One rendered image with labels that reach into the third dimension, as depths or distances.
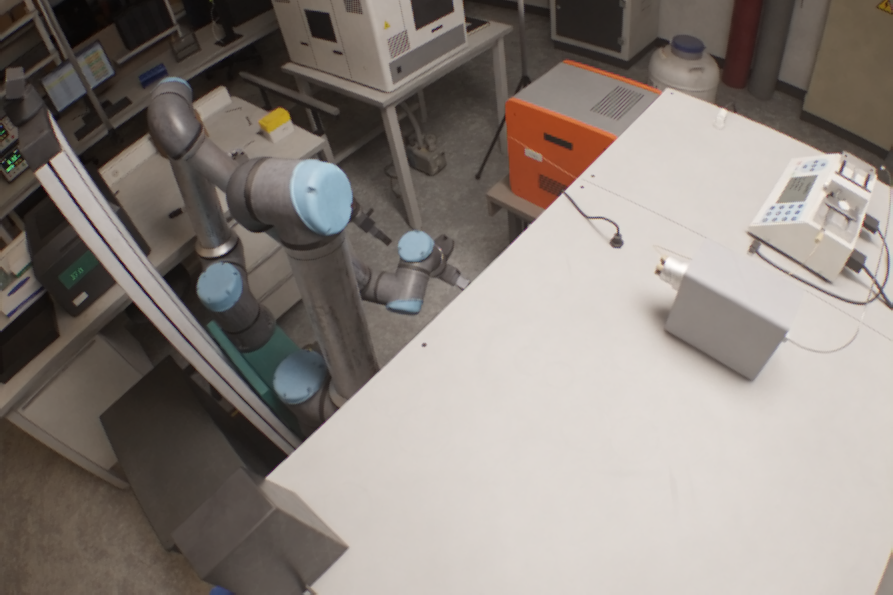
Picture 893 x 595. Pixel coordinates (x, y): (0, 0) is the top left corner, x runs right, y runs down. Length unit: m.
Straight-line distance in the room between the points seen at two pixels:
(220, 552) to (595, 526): 0.38
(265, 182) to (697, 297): 0.65
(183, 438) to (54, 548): 1.68
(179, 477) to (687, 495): 1.26
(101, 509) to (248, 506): 2.42
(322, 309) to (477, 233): 1.95
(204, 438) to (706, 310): 1.29
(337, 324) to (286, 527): 0.55
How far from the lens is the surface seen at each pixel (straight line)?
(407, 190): 2.65
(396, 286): 1.30
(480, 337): 0.67
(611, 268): 0.74
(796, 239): 0.82
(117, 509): 2.78
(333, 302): 0.92
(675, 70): 3.17
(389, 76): 2.28
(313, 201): 0.77
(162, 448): 1.58
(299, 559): 0.54
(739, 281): 0.61
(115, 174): 2.67
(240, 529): 0.46
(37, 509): 3.25
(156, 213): 2.24
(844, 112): 4.22
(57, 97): 3.79
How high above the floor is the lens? 2.00
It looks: 48 degrees down
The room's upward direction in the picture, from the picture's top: 11 degrees counter-clockwise
